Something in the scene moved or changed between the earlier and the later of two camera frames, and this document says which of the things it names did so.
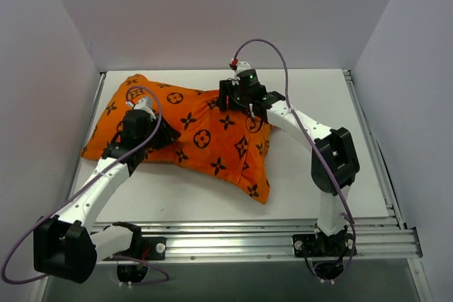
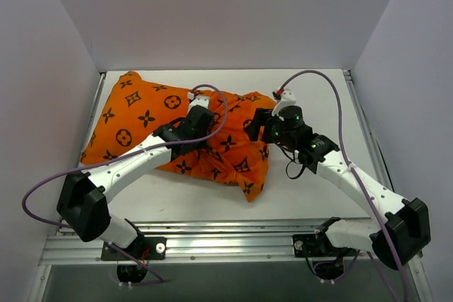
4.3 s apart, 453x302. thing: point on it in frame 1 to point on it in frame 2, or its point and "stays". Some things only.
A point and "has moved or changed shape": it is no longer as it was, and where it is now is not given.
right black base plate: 318,245 stays
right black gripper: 224,95 to 258,126
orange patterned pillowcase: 220,143 has moved or changed shape
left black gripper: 164,134 to 204,118
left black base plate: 150,248 stays
